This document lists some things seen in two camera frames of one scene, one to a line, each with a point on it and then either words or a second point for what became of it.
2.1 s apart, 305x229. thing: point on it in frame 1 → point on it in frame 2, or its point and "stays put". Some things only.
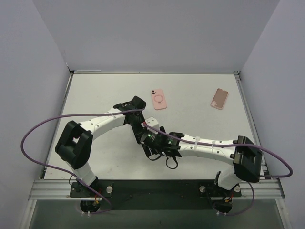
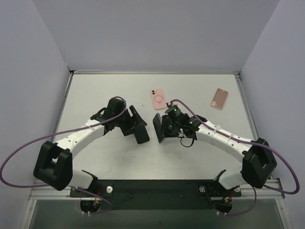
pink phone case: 219,98 stays put
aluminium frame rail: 266,189 stays put
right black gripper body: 159,140 → 165,127
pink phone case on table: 158,99 stays put
